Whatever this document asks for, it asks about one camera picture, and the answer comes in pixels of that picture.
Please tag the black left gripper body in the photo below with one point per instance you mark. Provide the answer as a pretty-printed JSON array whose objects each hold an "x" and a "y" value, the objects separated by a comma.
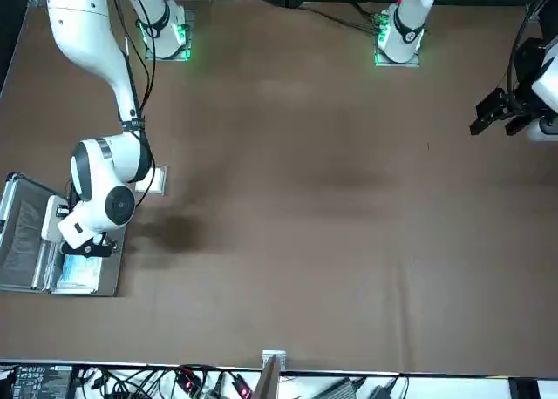
[{"x": 523, "y": 103}]

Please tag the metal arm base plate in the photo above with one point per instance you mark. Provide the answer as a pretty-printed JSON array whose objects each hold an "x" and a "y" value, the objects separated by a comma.
[
  {"x": 414, "y": 62},
  {"x": 187, "y": 57}
]

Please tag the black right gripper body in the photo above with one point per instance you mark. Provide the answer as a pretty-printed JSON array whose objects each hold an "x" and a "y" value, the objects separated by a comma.
[{"x": 98, "y": 248}]

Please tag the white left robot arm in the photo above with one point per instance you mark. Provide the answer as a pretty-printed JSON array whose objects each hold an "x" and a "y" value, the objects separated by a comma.
[{"x": 410, "y": 15}]

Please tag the small black power adapter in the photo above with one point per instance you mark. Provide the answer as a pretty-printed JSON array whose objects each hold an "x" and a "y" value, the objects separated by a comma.
[{"x": 383, "y": 391}]

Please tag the grey power adapter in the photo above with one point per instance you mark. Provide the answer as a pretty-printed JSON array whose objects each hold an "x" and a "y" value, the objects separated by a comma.
[{"x": 344, "y": 390}]

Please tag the silver aluminium medical kit case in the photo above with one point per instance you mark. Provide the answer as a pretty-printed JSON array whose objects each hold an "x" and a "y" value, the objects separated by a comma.
[{"x": 115, "y": 272}]

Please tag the small metal corner bracket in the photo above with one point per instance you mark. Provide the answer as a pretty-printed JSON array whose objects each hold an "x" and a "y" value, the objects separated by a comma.
[{"x": 268, "y": 353}]

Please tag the black labelled power adapter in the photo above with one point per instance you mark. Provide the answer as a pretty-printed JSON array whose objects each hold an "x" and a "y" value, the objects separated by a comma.
[{"x": 41, "y": 381}]

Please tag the black box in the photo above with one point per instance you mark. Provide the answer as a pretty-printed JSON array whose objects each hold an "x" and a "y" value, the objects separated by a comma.
[{"x": 523, "y": 390}]

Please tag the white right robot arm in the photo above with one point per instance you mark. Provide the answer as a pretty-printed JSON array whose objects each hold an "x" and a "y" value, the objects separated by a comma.
[{"x": 83, "y": 33}]

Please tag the white plastic-wrapped triangular bandage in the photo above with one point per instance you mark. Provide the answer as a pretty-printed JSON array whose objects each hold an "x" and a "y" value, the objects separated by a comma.
[{"x": 159, "y": 181}]

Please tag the blue printed white packet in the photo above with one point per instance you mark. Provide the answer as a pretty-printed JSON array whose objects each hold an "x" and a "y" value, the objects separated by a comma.
[{"x": 78, "y": 272}]

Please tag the aluminium profile beam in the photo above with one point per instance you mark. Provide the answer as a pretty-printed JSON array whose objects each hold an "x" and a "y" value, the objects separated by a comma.
[{"x": 267, "y": 381}]

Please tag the black plug with red light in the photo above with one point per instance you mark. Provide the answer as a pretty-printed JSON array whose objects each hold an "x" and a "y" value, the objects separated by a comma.
[
  {"x": 243, "y": 388},
  {"x": 187, "y": 379}
]

